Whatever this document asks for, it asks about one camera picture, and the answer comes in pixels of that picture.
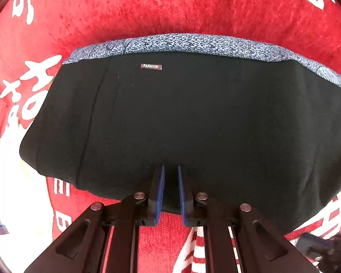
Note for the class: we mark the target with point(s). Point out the black pants with patterned waistband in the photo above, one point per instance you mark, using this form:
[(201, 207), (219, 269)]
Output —
[(187, 119)]

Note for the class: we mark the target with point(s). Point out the person's right forearm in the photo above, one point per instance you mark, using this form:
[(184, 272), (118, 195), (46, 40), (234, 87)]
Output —
[(339, 254)]

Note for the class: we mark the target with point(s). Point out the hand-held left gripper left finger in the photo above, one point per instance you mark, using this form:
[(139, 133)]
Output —
[(160, 193)]

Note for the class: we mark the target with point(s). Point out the red printed blanket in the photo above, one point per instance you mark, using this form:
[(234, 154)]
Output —
[(159, 8)]

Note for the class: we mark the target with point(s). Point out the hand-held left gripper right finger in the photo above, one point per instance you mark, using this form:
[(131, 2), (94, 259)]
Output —
[(182, 196)]

